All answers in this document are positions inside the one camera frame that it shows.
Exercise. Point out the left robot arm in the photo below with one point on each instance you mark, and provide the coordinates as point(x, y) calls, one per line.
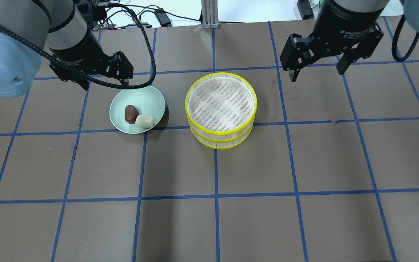
point(62, 26)

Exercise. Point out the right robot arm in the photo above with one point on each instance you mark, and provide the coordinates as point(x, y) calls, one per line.
point(410, 15)

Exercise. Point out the yellow steamer layer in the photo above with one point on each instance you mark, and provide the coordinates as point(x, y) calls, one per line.
point(221, 104)
point(222, 140)

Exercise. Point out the yellow steamer top layer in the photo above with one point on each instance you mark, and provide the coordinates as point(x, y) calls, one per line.
point(221, 104)

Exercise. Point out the cream white bun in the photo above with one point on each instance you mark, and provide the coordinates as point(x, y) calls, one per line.
point(145, 121)

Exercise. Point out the dark red bun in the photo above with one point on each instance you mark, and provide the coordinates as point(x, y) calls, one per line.
point(131, 114)

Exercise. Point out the black power adapter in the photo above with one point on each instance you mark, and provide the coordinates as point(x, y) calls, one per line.
point(162, 18)

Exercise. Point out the aluminium frame post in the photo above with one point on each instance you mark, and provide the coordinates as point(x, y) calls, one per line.
point(209, 14)

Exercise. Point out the mint green plate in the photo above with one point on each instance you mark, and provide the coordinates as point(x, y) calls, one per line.
point(147, 101)

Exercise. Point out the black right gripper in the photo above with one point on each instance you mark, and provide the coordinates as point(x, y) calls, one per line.
point(344, 26)

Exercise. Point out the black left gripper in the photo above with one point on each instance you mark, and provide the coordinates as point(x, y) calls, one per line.
point(79, 48)

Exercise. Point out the yellow steamer bottom layer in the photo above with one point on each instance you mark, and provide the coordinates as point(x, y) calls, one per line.
point(222, 140)

